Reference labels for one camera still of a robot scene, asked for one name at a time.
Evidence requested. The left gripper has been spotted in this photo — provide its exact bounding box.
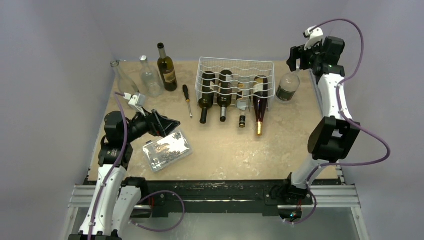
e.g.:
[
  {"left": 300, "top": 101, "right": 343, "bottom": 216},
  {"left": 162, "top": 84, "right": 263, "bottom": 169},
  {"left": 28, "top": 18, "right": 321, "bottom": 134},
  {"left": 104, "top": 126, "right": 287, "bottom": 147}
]
[{"left": 122, "top": 106, "right": 179, "bottom": 143}]

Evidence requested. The dark green bottle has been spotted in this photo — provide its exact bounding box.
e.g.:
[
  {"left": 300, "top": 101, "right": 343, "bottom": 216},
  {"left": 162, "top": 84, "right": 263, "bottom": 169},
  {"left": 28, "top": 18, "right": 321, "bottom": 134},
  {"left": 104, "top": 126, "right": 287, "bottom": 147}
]
[{"left": 198, "top": 71, "right": 216, "bottom": 124}]

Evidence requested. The clear bottle silver cap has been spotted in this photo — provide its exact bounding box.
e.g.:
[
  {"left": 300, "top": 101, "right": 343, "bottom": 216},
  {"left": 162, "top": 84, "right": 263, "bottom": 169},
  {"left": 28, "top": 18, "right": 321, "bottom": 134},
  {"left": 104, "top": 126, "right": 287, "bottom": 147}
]
[{"left": 139, "top": 55, "right": 164, "bottom": 98}]

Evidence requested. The tall clear bottle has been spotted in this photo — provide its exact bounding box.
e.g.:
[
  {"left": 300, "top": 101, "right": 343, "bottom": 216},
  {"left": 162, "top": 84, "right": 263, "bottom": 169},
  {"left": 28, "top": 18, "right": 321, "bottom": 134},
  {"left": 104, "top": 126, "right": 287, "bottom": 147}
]
[{"left": 110, "top": 60, "right": 139, "bottom": 95}]

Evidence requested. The dark labelled wine bottle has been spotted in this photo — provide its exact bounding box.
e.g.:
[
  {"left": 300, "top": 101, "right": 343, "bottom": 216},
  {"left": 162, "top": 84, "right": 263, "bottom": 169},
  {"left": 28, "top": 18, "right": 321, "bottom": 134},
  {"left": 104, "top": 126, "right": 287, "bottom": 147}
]
[{"left": 157, "top": 42, "right": 178, "bottom": 92}]

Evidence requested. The dark bottle silver collar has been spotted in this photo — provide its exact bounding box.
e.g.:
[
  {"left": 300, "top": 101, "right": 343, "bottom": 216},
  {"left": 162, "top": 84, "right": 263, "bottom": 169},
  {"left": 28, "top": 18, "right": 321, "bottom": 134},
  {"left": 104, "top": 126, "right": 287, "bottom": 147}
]
[{"left": 217, "top": 69, "right": 233, "bottom": 122}]

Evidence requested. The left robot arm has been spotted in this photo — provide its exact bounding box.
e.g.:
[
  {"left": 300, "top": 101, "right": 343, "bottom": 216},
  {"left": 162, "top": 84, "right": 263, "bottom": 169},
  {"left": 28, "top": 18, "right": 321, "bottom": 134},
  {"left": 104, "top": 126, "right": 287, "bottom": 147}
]
[{"left": 68, "top": 110, "right": 181, "bottom": 240}]

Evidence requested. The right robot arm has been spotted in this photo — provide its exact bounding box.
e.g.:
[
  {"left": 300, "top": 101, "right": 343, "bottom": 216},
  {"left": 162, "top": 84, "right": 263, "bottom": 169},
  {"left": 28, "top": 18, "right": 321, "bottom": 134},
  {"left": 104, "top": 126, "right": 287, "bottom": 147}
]
[{"left": 280, "top": 36, "right": 360, "bottom": 204}]

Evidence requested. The red bottle gold foil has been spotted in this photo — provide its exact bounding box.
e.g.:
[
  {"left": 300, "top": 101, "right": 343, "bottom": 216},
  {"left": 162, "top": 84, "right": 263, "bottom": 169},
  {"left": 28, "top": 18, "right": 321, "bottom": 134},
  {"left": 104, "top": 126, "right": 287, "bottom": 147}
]
[{"left": 252, "top": 75, "right": 269, "bottom": 136}]

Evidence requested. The small dark bottle gold cap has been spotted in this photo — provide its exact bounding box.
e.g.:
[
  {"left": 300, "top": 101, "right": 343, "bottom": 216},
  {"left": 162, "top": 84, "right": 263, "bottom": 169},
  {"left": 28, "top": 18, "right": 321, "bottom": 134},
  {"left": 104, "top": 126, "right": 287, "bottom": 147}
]
[{"left": 236, "top": 82, "right": 249, "bottom": 128}]

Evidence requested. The clear plastic parts box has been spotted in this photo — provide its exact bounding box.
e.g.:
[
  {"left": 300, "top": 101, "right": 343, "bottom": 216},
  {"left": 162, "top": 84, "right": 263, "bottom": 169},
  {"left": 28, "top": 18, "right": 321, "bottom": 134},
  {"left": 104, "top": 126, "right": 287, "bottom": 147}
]
[{"left": 142, "top": 129, "right": 194, "bottom": 173}]

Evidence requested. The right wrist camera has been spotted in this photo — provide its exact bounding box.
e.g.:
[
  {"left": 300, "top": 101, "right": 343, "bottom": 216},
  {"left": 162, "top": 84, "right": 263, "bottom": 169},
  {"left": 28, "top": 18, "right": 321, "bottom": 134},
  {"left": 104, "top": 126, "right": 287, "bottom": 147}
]
[{"left": 303, "top": 26, "right": 324, "bottom": 51}]

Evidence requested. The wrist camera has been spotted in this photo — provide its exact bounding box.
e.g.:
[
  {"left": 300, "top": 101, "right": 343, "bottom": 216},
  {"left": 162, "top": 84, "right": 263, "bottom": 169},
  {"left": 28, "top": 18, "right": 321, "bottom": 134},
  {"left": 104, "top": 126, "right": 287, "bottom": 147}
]
[
  {"left": 123, "top": 92, "right": 146, "bottom": 117},
  {"left": 303, "top": 26, "right": 324, "bottom": 51}
]

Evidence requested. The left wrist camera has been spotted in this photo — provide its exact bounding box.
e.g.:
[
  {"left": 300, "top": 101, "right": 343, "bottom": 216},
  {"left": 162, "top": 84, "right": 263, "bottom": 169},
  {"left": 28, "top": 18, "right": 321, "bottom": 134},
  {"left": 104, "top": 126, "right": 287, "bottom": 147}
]
[{"left": 123, "top": 92, "right": 146, "bottom": 117}]

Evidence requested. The black handled screwdriver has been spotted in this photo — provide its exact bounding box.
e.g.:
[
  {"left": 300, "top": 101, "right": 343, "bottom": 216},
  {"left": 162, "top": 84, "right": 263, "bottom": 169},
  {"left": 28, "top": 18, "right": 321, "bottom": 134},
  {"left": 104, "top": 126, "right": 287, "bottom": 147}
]
[{"left": 182, "top": 84, "right": 193, "bottom": 119}]

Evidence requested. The white wire wine rack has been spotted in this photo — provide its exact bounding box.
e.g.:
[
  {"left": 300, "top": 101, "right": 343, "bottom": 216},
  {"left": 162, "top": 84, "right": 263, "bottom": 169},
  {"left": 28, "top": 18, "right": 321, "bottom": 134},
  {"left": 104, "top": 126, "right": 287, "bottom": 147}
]
[{"left": 195, "top": 57, "right": 276, "bottom": 112}]

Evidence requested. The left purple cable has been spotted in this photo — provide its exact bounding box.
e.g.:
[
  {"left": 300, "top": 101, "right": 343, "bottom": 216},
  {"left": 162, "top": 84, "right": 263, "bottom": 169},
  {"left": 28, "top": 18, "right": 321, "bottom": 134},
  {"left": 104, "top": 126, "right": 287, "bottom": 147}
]
[{"left": 86, "top": 92, "right": 130, "bottom": 240}]

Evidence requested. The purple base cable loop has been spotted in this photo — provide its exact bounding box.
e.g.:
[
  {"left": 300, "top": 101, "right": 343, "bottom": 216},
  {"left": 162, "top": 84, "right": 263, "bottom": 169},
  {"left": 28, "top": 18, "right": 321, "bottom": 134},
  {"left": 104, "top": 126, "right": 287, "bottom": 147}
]
[{"left": 129, "top": 190, "right": 186, "bottom": 233}]

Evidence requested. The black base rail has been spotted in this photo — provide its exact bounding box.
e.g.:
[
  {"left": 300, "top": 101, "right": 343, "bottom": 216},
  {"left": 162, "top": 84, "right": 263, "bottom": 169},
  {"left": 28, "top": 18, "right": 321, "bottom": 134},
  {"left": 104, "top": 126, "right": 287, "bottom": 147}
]
[{"left": 136, "top": 180, "right": 313, "bottom": 219}]

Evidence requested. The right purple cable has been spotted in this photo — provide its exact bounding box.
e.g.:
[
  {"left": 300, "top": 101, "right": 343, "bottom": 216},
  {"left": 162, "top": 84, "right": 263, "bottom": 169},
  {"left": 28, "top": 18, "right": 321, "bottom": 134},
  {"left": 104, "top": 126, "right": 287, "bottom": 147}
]
[{"left": 306, "top": 18, "right": 392, "bottom": 183}]

